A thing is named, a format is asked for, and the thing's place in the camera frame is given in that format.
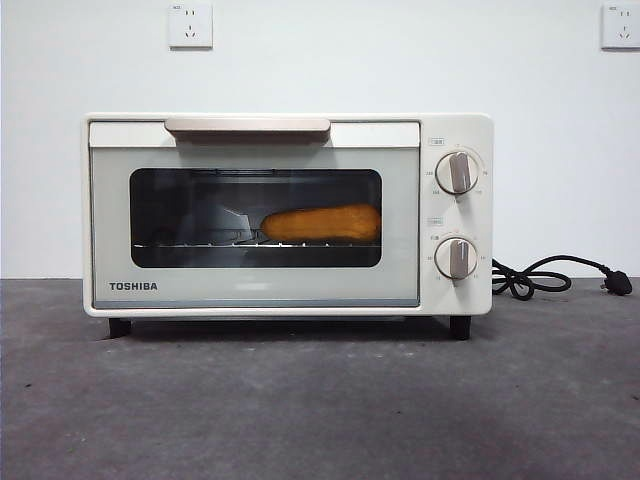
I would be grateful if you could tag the yellow corn cob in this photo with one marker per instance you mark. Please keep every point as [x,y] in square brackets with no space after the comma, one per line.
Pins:
[320,222]

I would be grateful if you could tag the cream oven knob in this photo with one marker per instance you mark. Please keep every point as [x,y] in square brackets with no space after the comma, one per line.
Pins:
[458,172]
[456,258]

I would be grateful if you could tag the cream Toshiba toaster oven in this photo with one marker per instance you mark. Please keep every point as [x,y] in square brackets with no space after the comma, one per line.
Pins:
[458,215]

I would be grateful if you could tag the white wall socket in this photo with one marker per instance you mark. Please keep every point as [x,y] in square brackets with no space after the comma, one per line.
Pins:
[621,25]
[190,25]

